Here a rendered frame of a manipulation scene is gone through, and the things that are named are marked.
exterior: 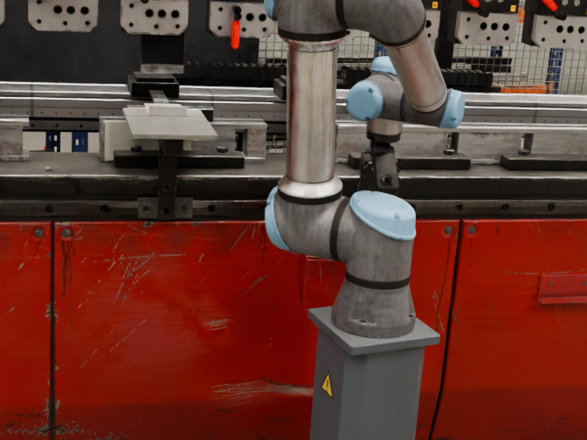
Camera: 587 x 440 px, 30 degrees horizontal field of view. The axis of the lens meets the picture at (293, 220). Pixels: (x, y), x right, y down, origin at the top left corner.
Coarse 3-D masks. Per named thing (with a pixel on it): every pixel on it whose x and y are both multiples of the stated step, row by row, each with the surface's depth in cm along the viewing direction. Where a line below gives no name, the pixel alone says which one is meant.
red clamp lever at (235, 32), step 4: (236, 4) 247; (232, 8) 246; (236, 8) 244; (240, 8) 245; (236, 12) 245; (240, 12) 245; (236, 16) 246; (236, 20) 246; (232, 24) 246; (236, 24) 246; (232, 28) 246; (236, 28) 246; (232, 32) 247; (236, 32) 246; (232, 36) 247; (236, 36) 247; (232, 40) 247; (236, 40) 247; (232, 44) 247; (236, 44) 247; (236, 48) 248
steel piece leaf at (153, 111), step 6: (150, 108) 246; (156, 108) 246; (162, 108) 246; (168, 108) 246; (174, 108) 247; (180, 108) 247; (186, 108) 247; (150, 114) 246; (156, 114) 246; (162, 114) 246; (168, 114) 247; (174, 114) 247; (180, 114) 247; (186, 114) 248
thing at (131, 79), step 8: (136, 72) 277; (144, 72) 278; (128, 80) 278; (136, 80) 272; (144, 80) 272; (152, 80) 273; (160, 80) 273; (168, 80) 274; (176, 80) 277; (128, 88) 278; (136, 88) 272; (144, 88) 272; (152, 88) 273; (160, 88) 273; (168, 88) 273; (176, 88) 274; (136, 96) 272; (144, 96) 273; (152, 96) 265; (160, 96) 266; (168, 96) 274; (176, 96) 274
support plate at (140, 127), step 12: (132, 108) 252; (144, 108) 253; (132, 120) 240; (144, 120) 241; (156, 120) 242; (168, 120) 242; (180, 120) 243; (192, 120) 244; (204, 120) 245; (132, 132) 230; (144, 132) 230; (156, 132) 231; (168, 132) 232; (180, 132) 233; (192, 132) 233; (204, 132) 234
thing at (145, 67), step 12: (144, 36) 249; (156, 36) 250; (168, 36) 250; (180, 36) 251; (144, 48) 250; (156, 48) 251; (168, 48) 251; (180, 48) 252; (144, 60) 251; (156, 60) 252; (168, 60) 252; (180, 60) 253; (156, 72) 253; (168, 72) 254; (180, 72) 255
